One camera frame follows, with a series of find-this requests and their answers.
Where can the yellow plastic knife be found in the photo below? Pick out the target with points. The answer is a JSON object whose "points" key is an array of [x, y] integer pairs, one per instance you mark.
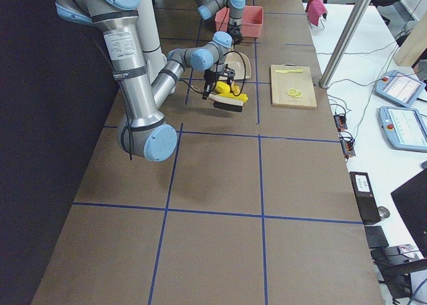
{"points": [[284, 71]]}

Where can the near orange connector block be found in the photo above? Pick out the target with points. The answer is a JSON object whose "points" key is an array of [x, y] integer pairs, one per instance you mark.
{"points": [[347, 142]]}

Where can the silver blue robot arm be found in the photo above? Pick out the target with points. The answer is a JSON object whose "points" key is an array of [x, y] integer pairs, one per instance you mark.
{"points": [[145, 75], [208, 9]]}

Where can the far orange connector block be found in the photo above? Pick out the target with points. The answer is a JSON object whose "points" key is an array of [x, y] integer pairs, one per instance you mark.
{"points": [[340, 121]]}

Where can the near teach pendant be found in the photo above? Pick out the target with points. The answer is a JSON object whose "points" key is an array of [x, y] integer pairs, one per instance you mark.
{"points": [[403, 128]]}

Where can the wooden cutting board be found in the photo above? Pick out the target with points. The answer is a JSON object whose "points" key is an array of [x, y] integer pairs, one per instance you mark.
{"points": [[292, 86]]}

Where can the aluminium frame post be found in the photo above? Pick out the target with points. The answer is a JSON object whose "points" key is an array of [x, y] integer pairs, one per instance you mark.
{"points": [[345, 38]]}

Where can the black box with label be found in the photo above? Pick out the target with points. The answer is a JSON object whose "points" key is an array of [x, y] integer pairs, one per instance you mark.
{"points": [[364, 196]]}

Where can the yellow toy potato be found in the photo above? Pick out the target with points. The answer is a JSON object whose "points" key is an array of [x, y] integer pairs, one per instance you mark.
{"points": [[222, 87]]}

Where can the upper lemon slice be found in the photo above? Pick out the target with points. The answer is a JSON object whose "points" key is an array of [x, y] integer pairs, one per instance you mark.
{"points": [[298, 94]]}

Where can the far teach pendant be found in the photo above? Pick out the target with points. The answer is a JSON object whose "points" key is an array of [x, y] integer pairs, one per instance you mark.
{"points": [[399, 88]]}

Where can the black monitor corner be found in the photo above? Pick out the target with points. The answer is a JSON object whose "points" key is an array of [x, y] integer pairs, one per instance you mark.
{"points": [[410, 201]]}

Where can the orange connector block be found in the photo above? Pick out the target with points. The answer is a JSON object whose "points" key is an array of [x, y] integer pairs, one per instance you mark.
{"points": [[340, 121], [347, 142]]}

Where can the pink cloth on stand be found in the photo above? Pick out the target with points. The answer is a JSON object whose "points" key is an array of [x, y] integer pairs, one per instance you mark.
{"points": [[316, 13]]}

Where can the lemon slice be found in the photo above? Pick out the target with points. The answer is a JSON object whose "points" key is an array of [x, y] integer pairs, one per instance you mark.
{"points": [[298, 94], [291, 92]]}

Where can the beige brush black bristles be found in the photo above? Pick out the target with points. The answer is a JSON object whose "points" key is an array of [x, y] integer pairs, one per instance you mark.
{"points": [[227, 104]]}

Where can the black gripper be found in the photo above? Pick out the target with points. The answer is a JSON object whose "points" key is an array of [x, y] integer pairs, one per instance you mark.
{"points": [[235, 31], [210, 75]]}

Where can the teach pendant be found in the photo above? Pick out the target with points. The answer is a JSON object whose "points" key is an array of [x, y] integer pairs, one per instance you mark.
{"points": [[403, 128], [399, 88]]}

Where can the pink plastic bin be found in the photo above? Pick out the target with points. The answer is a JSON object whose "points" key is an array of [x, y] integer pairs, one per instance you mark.
{"points": [[252, 21]]}

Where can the lower lemon slice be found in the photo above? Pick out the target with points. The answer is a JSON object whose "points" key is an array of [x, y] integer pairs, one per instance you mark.
{"points": [[291, 92]]}

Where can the beige plastic dustpan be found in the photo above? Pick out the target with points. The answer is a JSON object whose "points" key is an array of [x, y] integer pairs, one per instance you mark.
{"points": [[240, 63]]}

